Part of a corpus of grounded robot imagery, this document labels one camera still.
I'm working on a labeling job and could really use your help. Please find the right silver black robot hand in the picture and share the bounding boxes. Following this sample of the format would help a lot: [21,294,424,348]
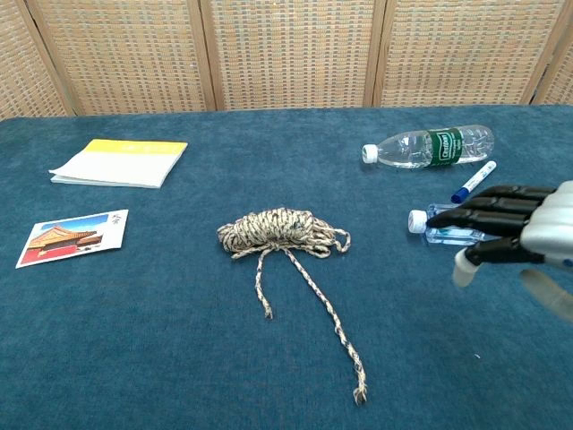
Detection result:
[427,181,573,323]

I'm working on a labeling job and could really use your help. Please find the beige braided rope bundle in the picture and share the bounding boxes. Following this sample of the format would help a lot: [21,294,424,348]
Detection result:
[217,207,369,407]

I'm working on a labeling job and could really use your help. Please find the white marker blue cap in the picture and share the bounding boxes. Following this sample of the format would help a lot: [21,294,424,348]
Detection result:
[450,160,498,205]

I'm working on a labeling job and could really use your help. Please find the green label water bottle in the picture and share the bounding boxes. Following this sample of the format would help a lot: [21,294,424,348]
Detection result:
[361,125,496,170]

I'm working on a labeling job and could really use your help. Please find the clear unlabelled water bottle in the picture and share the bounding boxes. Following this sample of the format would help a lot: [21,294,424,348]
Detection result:
[407,203,502,246]

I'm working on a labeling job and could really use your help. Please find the woven folding screen panel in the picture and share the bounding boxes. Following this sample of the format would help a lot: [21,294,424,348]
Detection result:
[0,0,75,121]
[199,0,387,112]
[373,0,566,108]
[532,26,573,107]
[26,0,217,116]

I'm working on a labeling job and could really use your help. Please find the blue table cloth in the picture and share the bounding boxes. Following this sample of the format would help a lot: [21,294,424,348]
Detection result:
[0,103,573,430]

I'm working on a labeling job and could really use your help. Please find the yellow and white notebook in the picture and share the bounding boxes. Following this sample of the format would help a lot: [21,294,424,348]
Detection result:
[47,138,189,190]

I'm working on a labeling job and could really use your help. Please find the palace photo postcard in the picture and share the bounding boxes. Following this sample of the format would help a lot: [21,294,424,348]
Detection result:
[15,209,130,270]

